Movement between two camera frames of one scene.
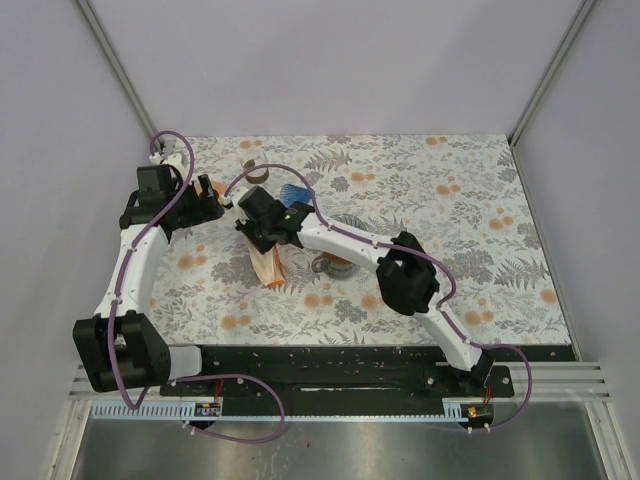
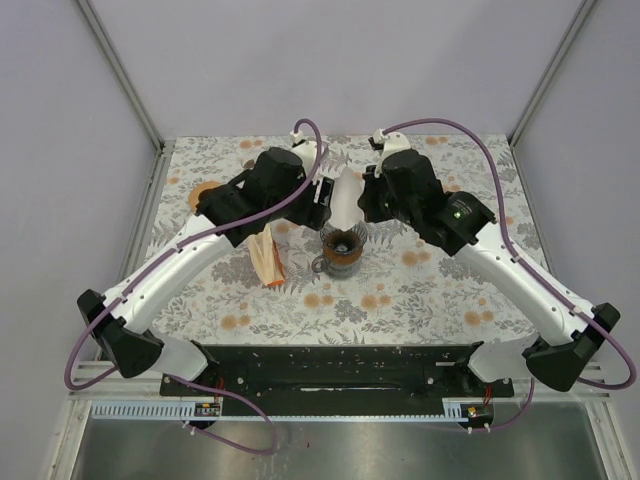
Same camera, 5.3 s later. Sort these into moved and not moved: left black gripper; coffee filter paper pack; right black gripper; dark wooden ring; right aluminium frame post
Moved: left black gripper; right black gripper
Not moved: dark wooden ring; right aluminium frame post; coffee filter paper pack
